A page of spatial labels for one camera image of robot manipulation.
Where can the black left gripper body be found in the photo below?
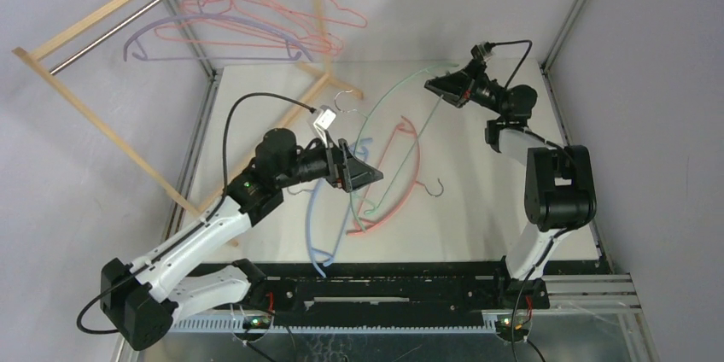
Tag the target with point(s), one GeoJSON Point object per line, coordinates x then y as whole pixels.
{"type": "Point", "coordinates": [310, 166]}

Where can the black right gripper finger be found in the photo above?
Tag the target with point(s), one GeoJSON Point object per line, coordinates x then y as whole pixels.
{"type": "Point", "coordinates": [470, 76]}
{"type": "Point", "coordinates": [449, 91]}

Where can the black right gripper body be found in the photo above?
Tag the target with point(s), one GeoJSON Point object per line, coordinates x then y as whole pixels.
{"type": "Point", "coordinates": [468, 87]}

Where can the blue plastic hanger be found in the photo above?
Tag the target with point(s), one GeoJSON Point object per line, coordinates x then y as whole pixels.
{"type": "Point", "coordinates": [326, 220]}

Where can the pink notched hanger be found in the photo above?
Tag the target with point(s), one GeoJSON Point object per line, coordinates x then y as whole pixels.
{"type": "Point", "coordinates": [215, 33]}

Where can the purple plastic hanger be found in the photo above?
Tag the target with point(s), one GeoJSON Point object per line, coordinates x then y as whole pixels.
{"type": "Point", "coordinates": [295, 49]}

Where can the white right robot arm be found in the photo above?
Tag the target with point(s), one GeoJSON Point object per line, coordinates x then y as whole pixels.
{"type": "Point", "coordinates": [559, 193]}

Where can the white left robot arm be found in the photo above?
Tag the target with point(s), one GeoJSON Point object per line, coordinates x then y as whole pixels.
{"type": "Point", "coordinates": [145, 298]}

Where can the pink curved plastic hanger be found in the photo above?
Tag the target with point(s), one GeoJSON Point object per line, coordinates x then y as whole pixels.
{"type": "Point", "coordinates": [375, 206]}

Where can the metal rack hanging rod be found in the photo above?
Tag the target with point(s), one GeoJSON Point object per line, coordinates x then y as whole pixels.
{"type": "Point", "coordinates": [84, 25]}

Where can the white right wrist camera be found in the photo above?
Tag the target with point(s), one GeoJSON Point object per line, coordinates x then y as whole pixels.
{"type": "Point", "coordinates": [482, 51]}

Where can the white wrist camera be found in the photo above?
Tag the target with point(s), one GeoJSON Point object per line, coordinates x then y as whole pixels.
{"type": "Point", "coordinates": [320, 121]}
{"type": "Point", "coordinates": [482, 51]}

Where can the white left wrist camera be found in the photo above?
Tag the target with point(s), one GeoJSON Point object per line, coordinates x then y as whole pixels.
{"type": "Point", "coordinates": [320, 121]}

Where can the wooden clothes rack frame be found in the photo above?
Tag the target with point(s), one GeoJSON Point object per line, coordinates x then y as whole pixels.
{"type": "Point", "coordinates": [65, 187]}

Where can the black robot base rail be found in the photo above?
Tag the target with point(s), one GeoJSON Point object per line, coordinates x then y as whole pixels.
{"type": "Point", "coordinates": [401, 295]}

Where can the right aluminium frame post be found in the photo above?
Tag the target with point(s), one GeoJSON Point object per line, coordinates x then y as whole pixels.
{"type": "Point", "coordinates": [576, 9]}

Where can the aluminium frame post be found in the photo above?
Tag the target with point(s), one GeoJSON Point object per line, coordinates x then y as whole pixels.
{"type": "Point", "coordinates": [576, 9]}
{"type": "Point", "coordinates": [188, 35]}

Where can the left aluminium frame post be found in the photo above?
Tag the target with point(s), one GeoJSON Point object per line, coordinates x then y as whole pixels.
{"type": "Point", "coordinates": [188, 35]}

